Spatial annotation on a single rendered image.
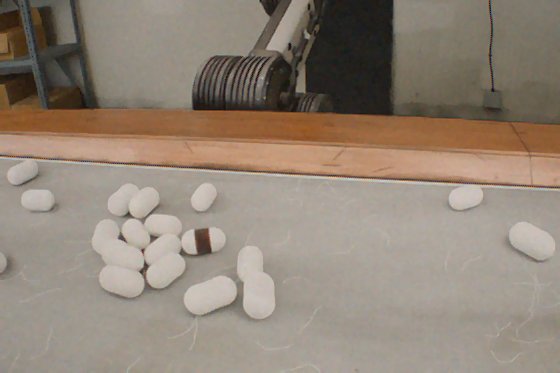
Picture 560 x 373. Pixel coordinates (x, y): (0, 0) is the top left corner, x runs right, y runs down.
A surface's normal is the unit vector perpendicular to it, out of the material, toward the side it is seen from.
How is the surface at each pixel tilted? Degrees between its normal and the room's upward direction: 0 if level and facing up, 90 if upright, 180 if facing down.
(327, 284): 0
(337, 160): 45
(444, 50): 90
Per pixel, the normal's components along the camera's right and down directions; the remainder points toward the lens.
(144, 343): -0.05, -0.90
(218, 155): -0.18, -0.32
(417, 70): -0.22, 0.43
